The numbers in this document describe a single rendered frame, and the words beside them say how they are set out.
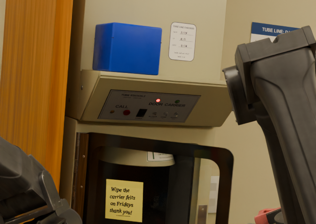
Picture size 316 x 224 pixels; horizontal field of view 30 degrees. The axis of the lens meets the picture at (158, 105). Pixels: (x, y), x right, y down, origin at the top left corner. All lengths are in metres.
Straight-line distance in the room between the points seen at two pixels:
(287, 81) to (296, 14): 1.38
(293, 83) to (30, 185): 0.38
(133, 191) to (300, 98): 0.61
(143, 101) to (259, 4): 0.83
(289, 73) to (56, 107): 0.57
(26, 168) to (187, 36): 0.58
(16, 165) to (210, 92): 0.52
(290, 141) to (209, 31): 0.74
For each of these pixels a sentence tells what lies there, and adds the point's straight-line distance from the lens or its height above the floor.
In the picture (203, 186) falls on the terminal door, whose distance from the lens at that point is 1.09.
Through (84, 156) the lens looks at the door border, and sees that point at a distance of 1.16.
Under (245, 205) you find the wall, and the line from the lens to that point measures 1.92.
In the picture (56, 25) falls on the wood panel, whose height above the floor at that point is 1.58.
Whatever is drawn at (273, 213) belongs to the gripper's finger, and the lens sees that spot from 1.07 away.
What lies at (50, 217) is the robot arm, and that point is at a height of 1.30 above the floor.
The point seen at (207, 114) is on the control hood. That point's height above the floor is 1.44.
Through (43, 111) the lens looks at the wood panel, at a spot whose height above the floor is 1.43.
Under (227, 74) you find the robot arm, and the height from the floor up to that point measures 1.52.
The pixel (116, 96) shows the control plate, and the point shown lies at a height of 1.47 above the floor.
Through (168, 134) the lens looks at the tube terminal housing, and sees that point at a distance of 1.25.
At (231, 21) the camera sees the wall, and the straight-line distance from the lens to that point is 1.83.
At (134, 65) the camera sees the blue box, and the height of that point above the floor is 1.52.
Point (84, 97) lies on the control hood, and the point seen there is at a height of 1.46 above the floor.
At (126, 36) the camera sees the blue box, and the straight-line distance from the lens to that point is 1.09.
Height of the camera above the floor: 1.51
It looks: 3 degrees down
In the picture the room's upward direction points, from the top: 5 degrees clockwise
